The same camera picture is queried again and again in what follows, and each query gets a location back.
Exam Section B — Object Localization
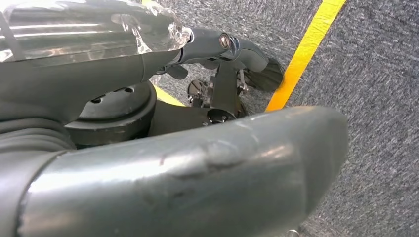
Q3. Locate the grey ribbed left arm sleeve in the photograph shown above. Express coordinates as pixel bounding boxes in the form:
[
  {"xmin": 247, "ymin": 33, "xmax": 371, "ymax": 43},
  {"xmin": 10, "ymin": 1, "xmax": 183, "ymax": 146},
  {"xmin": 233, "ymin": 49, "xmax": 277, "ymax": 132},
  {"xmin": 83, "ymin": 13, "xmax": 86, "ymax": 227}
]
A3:
[{"xmin": 0, "ymin": 118, "xmax": 78, "ymax": 155}]

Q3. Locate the yellow floor tape marking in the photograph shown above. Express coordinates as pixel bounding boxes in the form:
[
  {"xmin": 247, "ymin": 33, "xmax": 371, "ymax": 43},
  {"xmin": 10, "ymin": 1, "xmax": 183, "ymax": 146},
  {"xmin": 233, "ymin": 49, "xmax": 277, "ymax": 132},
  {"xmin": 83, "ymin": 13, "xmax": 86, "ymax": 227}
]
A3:
[{"xmin": 153, "ymin": 0, "xmax": 348, "ymax": 113}]

